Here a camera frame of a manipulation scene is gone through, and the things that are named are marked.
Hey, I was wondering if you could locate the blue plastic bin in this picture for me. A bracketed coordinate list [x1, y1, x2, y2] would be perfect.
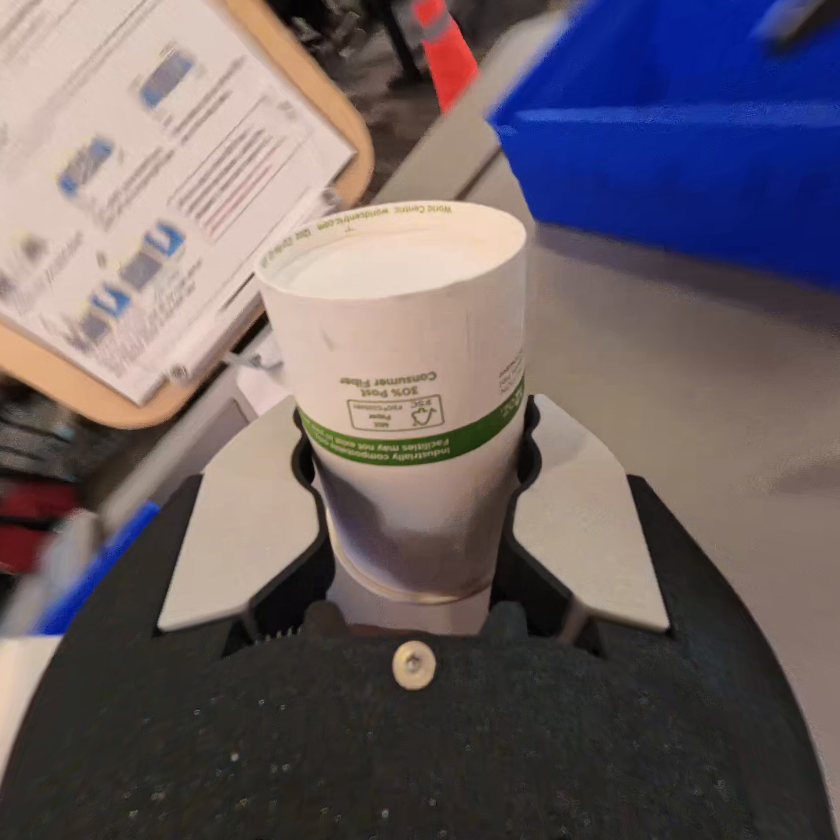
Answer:
[486, 0, 840, 290]
[33, 502, 161, 636]

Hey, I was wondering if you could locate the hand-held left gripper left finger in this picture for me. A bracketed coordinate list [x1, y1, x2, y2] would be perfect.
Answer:
[157, 395, 337, 651]

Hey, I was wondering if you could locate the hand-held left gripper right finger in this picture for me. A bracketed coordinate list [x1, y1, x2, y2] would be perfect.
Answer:
[491, 394, 672, 651]

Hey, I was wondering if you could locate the instruction sheet on board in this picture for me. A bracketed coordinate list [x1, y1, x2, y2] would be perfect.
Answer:
[0, 0, 375, 429]

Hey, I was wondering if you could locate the orange traffic cone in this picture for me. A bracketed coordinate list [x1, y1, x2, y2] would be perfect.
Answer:
[413, 0, 480, 114]

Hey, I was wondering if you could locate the green banded white paper cup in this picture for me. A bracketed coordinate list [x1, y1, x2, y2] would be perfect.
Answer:
[255, 200, 529, 605]

